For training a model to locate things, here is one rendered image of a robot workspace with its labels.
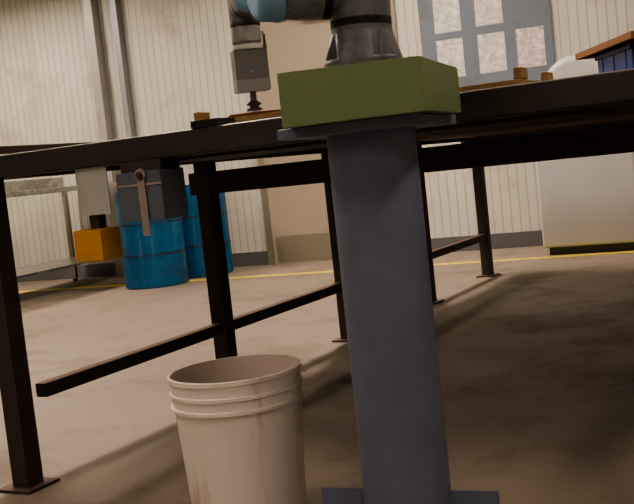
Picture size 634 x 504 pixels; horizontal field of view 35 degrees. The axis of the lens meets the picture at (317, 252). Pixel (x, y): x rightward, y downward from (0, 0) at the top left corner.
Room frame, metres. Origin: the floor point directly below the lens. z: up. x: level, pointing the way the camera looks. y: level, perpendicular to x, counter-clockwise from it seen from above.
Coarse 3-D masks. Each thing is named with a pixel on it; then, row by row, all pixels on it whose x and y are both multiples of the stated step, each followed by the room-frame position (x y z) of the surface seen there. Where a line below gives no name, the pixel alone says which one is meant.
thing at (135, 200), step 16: (144, 160) 2.44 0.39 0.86; (160, 160) 2.43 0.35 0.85; (176, 160) 2.48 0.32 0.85; (128, 176) 2.45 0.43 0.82; (144, 176) 2.42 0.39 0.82; (160, 176) 2.41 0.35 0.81; (176, 176) 2.46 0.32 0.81; (128, 192) 2.45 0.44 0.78; (144, 192) 2.42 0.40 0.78; (160, 192) 2.41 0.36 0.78; (176, 192) 2.46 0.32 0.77; (128, 208) 2.46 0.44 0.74; (144, 208) 2.43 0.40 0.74; (160, 208) 2.41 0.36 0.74; (176, 208) 2.45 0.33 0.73; (144, 224) 2.43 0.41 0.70
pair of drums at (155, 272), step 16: (192, 208) 8.20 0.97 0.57; (224, 208) 8.38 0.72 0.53; (128, 224) 7.78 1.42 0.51; (160, 224) 7.77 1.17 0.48; (176, 224) 7.88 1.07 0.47; (192, 224) 8.20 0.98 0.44; (224, 224) 8.34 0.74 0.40; (128, 240) 7.79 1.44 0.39; (144, 240) 7.74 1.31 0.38; (160, 240) 7.76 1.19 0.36; (176, 240) 7.86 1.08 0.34; (192, 240) 8.20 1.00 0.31; (224, 240) 8.32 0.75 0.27; (128, 256) 7.80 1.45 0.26; (144, 256) 7.74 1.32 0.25; (160, 256) 7.76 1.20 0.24; (176, 256) 7.84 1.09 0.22; (192, 256) 8.20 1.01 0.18; (128, 272) 7.83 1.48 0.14; (144, 272) 7.75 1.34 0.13; (160, 272) 7.75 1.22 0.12; (176, 272) 7.82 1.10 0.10; (192, 272) 8.21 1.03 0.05; (128, 288) 7.88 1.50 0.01; (144, 288) 7.76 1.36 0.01
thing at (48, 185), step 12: (24, 180) 8.73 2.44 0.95; (36, 180) 8.89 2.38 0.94; (48, 180) 9.04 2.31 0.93; (60, 180) 9.21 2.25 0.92; (12, 192) 7.51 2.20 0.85; (24, 192) 7.64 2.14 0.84; (36, 192) 7.77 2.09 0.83; (48, 192) 7.91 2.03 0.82; (72, 240) 9.18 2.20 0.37; (72, 252) 9.16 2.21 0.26; (36, 264) 8.62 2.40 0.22; (48, 264) 8.46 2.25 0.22; (60, 264) 8.30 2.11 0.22; (72, 264) 8.18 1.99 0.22; (24, 276) 7.61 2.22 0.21; (72, 276) 9.17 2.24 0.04
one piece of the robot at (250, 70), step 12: (264, 36) 2.56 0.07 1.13; (240, 48) 2.52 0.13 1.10; (252, 48) 2.52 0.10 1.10; (264, 48) 2.53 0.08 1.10; (240, 60) 2.52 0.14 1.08; (252, 60) 2.52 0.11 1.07; (264, 60) 2.53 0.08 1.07; (240, 72) 2.52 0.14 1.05; (252, 72) 2.52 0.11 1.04; (264, 72) 2.53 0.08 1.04; (240, 84) 2.51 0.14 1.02; (252, 84) 2.52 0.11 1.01; (264, 84) 2.53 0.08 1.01; (252, 96) 2.54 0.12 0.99
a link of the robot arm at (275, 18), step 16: (256, 0) 1.86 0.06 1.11; (272, 0) 1.85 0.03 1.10; (288, 0) 1.85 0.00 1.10; (304, 0) 1.86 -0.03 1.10; (320, 0) 1.87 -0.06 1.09; (256, 16) 1.89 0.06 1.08; (272, 16) 1.87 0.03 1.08; (288, 16) 1.88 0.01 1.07; (304, 16) 1.89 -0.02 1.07; (320, 16) 1.90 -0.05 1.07
